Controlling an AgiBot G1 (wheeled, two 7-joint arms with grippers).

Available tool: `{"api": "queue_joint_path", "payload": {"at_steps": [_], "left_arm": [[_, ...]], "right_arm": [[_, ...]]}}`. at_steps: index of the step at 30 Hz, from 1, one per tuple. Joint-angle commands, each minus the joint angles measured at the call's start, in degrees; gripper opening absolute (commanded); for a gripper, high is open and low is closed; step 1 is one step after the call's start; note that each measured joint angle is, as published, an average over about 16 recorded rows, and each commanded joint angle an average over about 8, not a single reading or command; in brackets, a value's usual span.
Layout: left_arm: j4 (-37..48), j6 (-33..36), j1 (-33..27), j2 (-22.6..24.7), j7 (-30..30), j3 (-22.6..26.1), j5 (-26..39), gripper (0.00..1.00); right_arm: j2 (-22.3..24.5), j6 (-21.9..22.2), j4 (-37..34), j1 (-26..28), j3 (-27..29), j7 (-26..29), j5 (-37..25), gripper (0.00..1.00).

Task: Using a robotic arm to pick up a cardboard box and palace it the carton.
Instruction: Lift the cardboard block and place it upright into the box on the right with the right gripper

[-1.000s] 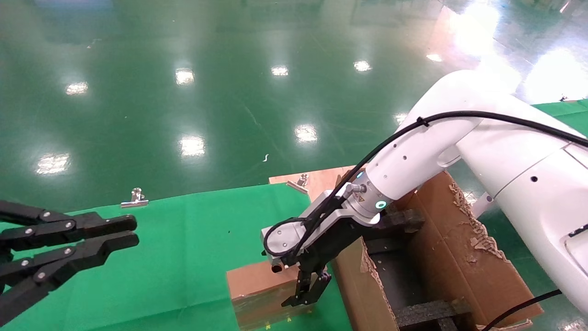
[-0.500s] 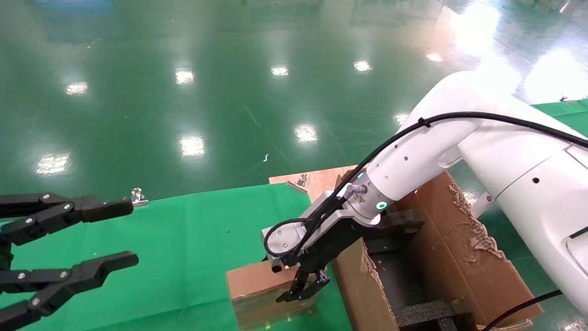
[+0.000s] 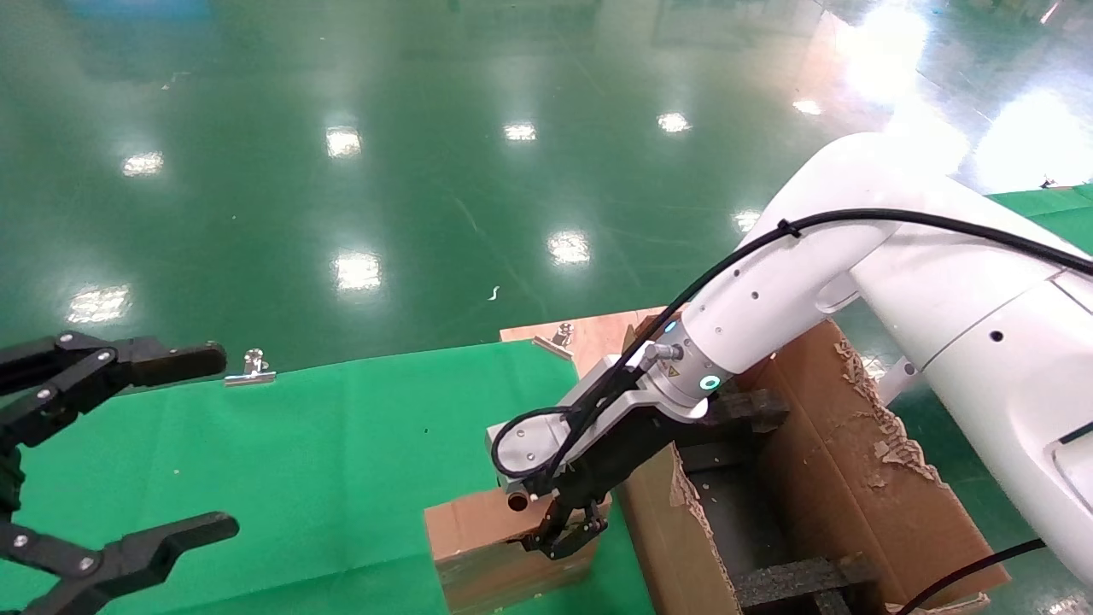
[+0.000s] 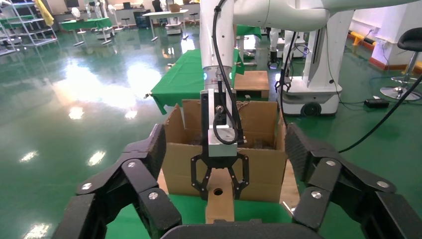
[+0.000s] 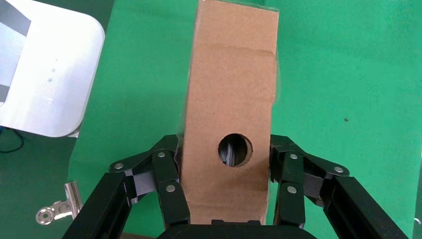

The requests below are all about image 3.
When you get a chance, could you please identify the thin black cable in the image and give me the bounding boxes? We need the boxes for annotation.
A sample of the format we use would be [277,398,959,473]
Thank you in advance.
[895,538,1047,615]

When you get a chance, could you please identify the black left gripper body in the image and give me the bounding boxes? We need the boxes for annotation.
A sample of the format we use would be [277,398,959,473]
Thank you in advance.
[0,444,23,515]

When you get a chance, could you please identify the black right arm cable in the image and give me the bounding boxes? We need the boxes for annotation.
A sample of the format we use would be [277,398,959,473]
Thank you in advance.
[491,208,1093,479]

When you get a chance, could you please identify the black foam strip insert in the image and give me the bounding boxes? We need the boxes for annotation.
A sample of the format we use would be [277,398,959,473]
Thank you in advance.
[733,551,880,615]

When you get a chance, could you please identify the large open cardboard carton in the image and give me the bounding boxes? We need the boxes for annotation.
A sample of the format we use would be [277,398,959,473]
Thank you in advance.
[617,312,1013,615]

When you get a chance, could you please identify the green cloth with yellow dots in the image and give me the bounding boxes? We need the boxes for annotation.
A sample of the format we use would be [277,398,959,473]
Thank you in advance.
[0,340,658,615]

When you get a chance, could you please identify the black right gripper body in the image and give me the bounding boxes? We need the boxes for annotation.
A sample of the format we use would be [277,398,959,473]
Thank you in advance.
[534,401,711,515]

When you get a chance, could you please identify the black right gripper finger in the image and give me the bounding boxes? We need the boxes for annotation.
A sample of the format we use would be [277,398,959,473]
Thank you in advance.
[521,500,610,561]

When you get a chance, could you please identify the light plywood board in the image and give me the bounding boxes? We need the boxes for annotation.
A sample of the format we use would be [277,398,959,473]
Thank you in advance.
[500,306,675,381]

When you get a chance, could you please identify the dark grey foam pad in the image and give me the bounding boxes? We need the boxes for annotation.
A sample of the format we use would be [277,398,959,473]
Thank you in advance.
[683,466,795,573]

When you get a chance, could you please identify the plain green table cloth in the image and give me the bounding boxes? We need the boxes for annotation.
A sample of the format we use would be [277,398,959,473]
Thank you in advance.
[986,184,1093,257]

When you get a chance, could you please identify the notched black foam insert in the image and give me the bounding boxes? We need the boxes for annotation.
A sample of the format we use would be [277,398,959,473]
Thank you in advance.
[679,389,791,471]

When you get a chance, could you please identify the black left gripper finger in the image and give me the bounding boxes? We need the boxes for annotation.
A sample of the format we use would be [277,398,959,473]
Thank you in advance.
[0,512,241,615]
[0,331,228,450]

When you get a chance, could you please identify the small brown cardboard box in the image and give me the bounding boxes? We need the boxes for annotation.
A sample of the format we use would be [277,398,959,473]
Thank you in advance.
[424,489,611,615]

